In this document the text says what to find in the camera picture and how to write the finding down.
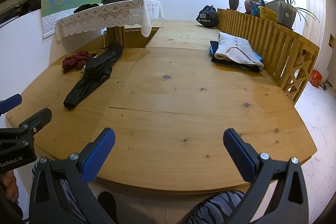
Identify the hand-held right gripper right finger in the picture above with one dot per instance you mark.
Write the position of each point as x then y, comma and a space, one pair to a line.
239, 158

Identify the dark red garment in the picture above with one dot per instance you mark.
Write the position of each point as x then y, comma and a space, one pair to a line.
72, 61

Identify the black shoe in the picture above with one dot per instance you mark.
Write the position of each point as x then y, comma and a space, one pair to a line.
107, 205

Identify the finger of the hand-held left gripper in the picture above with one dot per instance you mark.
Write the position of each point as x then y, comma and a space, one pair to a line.
39, 117
11, 103

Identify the person's left forearm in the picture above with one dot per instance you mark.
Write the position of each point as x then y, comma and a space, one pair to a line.
10, 214

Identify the beige curtain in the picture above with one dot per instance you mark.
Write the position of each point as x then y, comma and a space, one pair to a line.
315, 8

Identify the stack of folded clothes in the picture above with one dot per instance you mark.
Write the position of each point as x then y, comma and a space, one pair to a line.
236, 49

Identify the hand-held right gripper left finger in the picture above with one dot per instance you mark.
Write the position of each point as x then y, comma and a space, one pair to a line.
99, 153

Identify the dark vase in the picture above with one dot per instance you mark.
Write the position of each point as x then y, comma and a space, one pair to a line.
233, 2

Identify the plant in grey pot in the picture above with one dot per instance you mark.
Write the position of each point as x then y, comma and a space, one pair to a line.
287, 15

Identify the wooden slatted railing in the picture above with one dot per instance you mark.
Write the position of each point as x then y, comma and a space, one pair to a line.
262, 29

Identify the folded light blue garment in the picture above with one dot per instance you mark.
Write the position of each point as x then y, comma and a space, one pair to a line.
259, 57

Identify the dark cloth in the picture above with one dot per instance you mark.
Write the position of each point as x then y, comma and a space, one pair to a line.
26, 7

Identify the red box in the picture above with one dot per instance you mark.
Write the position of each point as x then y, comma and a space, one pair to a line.
316, 78

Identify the person's left hand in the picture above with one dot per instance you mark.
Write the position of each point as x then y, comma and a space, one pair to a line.
10, 186

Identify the person's right leg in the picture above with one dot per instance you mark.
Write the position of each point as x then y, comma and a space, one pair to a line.
218, 208

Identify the yellow plastic basket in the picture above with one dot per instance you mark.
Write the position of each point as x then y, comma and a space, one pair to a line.
267, 12

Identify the black shirt with yellow stripes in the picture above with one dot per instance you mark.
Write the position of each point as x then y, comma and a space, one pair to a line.
97, 69

